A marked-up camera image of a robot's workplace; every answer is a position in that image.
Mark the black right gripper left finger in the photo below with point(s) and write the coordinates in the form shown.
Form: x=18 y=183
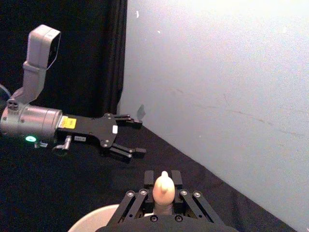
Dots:
x=149 y=181

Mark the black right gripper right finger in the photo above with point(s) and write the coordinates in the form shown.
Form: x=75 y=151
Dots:
x=176 y=181

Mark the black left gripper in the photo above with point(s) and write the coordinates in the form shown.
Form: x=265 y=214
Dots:
x=96 y=130

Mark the small white plastic piece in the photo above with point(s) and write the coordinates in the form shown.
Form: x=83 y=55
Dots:
x=163 y=191

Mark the black table cloth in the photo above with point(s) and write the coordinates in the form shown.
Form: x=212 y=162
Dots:
x=48 y=188

